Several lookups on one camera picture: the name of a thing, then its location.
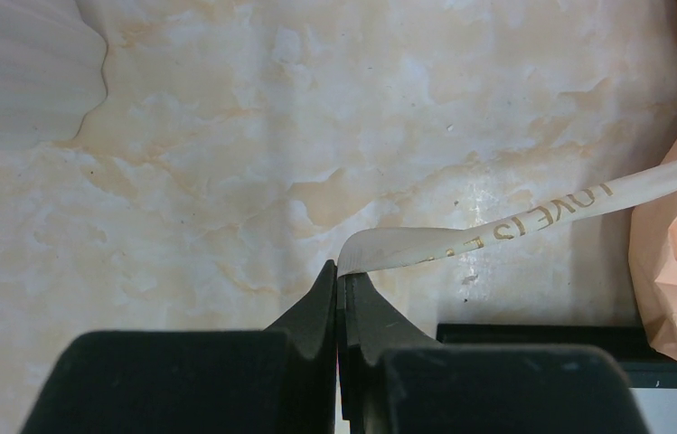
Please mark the cream printed ribbon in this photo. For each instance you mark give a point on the cream printed ribbon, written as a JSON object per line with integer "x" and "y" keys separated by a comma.
{"x": 396, "y": 247}

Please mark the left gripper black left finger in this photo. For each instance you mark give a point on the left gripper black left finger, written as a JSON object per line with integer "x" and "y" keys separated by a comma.
{"x": 280, "y": 379}

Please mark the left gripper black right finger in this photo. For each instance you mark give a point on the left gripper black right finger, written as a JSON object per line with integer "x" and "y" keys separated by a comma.
{"x": 397, "y": 379}

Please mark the black white checkerboard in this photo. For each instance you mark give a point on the black white checkerboard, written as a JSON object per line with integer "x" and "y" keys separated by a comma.
{"x": 653, "y": 376}

